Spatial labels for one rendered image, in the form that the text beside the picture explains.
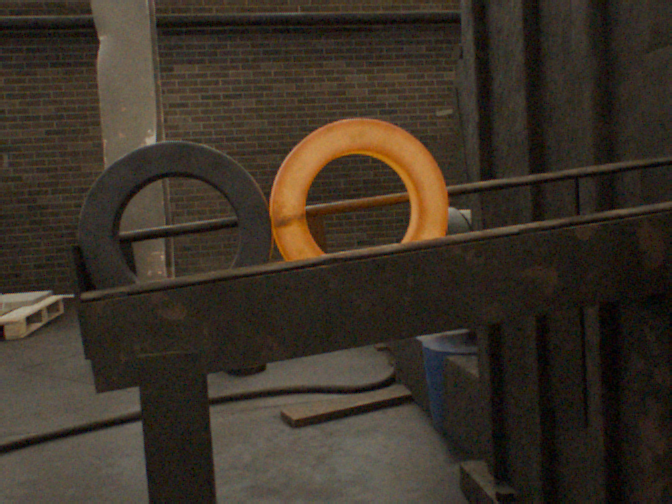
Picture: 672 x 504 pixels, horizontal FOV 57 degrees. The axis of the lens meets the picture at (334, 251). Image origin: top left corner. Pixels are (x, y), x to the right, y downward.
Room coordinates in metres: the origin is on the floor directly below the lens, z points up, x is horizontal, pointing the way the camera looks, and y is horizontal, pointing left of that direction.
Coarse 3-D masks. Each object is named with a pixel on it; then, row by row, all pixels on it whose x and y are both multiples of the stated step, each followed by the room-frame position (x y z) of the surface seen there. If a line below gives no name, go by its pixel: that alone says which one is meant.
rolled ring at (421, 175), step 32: (320, 128) 0.63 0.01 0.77; (352, 128) 0.63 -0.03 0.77; (384, 128) 0.64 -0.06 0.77; (288, 160) 0.62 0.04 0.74; (320, 160) 0.63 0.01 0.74; (384, 160) 0.66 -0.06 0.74; (416, 160) 0.64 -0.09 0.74; (288, 192) 0.62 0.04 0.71; (416, 192) 0.65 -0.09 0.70; (288, 224) 0.62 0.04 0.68; (416, 224) 0.65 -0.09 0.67; (288, 256) 0.62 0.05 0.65
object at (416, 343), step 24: (456, 216) 1.93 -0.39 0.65; (432, 336) 2.07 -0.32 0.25; (408, 360) 2.19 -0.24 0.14; (456, 360) 1.73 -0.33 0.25; (408, 384) 2.21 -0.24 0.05; (456, 384) 1.70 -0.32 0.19; (456, 408) 1.71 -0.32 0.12; (456, 432) 1.72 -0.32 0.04; (480, 432) 1.54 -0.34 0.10; (480, 456) 1.55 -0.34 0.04
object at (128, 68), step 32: (96, 0) 3.01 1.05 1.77; (128, 0) 3.03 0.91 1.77; (128, 32) 3.03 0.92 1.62; (128, 64) 3.03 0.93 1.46; (128, 96) 3.02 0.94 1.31; (160, 96) 3.34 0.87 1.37; (128, 128) 3.02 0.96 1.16; (160, 128) 3.34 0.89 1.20; (160, 192) 3.04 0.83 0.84; (128, 224) 3.02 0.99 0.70; (160, 224) 3.04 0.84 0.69; (160, 256) 3.02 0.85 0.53
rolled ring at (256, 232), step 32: (128, 160) 0.60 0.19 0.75; (160, 160) 0.60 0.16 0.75; (192, 160) 0.60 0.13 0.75; (224, 160) 0.61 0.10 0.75; (96, 192) 0.59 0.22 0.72; (128, 192) 0.60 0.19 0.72; (224, 192) 0.61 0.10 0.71; (256, 192) 0.61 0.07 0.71; (96, 224) 0.59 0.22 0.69; (256, 224) 0.61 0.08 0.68; (96, 256) 0.59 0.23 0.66; (256, 256) 0.61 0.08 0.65; (96, 288) 0.59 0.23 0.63
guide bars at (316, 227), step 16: (640, 160) 0.75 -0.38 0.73; (656, 160) 0.75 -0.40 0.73; (528, 176) 0.73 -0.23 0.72; (544, 176) 0.73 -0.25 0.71; (560, 176) 0.73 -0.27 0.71; (576, 176) 0.74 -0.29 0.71; (656, 176) 0.76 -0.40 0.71; (448, 192) 0.71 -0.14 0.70; (464, 192) 0.71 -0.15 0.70; (496, 192) 0.72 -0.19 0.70; (656, 192) 0.76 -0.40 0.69; (320, 208) 0.69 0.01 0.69; (336, 208) 0.69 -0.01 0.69; (352, 208) 0.69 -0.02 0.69; (368, 208) 0.70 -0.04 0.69; (496, 208) 0.72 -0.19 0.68; (192, 224) 0.67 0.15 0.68; (208, 224) 0.67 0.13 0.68; (224, 224) 0.67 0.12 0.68; (320, 224) 0.69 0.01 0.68; (496, 224) 0.72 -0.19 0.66; (128, 240) 0.66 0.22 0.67; (320, 240) 0.69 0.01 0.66; (128, 256) 0.66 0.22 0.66
